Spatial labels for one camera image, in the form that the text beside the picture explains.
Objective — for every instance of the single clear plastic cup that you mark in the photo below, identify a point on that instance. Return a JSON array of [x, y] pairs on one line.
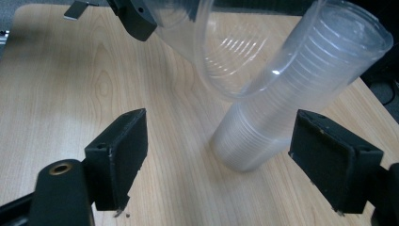
[[226, 53]]

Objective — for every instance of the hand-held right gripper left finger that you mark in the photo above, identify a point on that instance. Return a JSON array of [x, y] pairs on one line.
[[120, 160]]

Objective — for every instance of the stack of clear plastic cups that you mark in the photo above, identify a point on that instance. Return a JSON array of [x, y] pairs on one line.
[[301, 94]]

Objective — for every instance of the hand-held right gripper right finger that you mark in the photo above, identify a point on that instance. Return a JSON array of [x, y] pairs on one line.
[[332, 163]]

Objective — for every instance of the grey metal bracket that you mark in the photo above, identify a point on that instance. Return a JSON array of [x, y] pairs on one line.
[[78, 10]]

